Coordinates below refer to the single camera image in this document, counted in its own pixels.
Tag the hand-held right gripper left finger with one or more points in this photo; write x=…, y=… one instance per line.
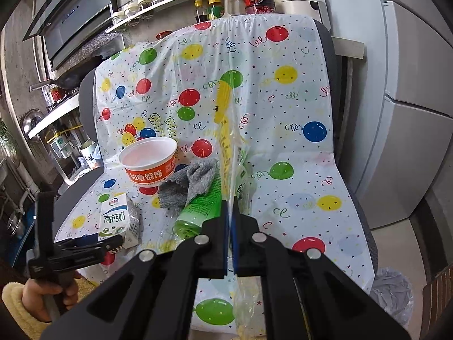
x=212, y=241

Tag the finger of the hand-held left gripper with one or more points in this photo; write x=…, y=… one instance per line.
x=92, y=243
x=78, y=256

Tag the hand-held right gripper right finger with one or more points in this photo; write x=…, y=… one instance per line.
x=247, y=244

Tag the white green milk carton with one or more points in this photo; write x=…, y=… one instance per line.
x=113, y=219

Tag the yellow clear plastic wrapper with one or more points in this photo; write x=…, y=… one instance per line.
x=223, y=106

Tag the person's left forearm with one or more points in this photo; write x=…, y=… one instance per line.
x=17, y=320

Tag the trash bin with grey bag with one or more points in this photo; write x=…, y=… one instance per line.
x=393, y=294

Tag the person's left hand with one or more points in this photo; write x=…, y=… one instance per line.
x=35, y=297

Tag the steel bowl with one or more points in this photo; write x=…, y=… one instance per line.
x=16, y=223

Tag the blue plastic bin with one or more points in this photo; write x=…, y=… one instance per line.
x=24, y=248

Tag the green plastic bottle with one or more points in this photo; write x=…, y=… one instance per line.
x=198, y=209

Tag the grey cloth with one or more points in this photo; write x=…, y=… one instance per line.
x=198, y=180

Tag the printed plate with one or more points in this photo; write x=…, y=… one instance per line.
x=80, y=175

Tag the white green gas meter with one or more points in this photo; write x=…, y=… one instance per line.
x=61, y=146

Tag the round tin can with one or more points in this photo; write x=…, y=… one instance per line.
x=90, y=156

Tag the orange paper bowl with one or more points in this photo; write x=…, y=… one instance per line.
x=148, y=175

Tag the round steel strainer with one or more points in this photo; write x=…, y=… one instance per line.
x=32, y=122

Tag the white kitchen counter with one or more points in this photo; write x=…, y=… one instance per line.
x=53, y=115

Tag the balloon print plastic cover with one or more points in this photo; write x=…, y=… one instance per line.
x=283, y=131

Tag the black wok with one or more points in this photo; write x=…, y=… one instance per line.
x=67, y=82

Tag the brown wooden furniture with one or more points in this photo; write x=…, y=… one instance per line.
x=439, y=308

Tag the black range hood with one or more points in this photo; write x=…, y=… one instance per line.
x=70, y=17

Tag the grey refrigerator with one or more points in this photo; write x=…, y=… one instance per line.
x=407, y=95

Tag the glass jar with white lid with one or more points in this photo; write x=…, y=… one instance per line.
x=118, y=19
x=145, y=6
x=131, y=12

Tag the dark soy sauce bottle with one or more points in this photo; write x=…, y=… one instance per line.
x=201, y=12

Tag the green bottle with yellow cap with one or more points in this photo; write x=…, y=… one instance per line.
x=214, y=9

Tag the clear plastic jug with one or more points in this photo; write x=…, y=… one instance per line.
x=233, y=5

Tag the dark jar with red label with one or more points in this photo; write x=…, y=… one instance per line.
x=260, y=7

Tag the white wall shelf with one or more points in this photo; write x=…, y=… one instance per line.
x=184, y=0

